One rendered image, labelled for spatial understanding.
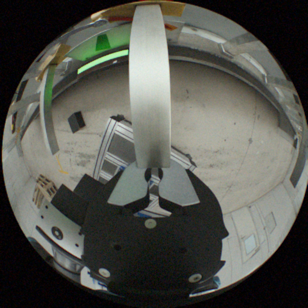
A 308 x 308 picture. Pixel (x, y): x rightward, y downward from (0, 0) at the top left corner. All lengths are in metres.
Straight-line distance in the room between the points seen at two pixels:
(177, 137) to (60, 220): 1.02
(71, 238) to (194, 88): 1.14
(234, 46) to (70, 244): 0.56
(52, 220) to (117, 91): 1.00
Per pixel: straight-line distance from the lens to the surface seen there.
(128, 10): 0.20
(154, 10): 0.16
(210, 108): 1.07
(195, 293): 0.59
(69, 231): 0.26
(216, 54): 0.34
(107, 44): 0.29
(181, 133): 1.01
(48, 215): 0.28
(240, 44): 0.30
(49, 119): 0.27
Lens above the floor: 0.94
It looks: 61 degrees down
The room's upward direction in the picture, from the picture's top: 178 degrees counter-clockwise
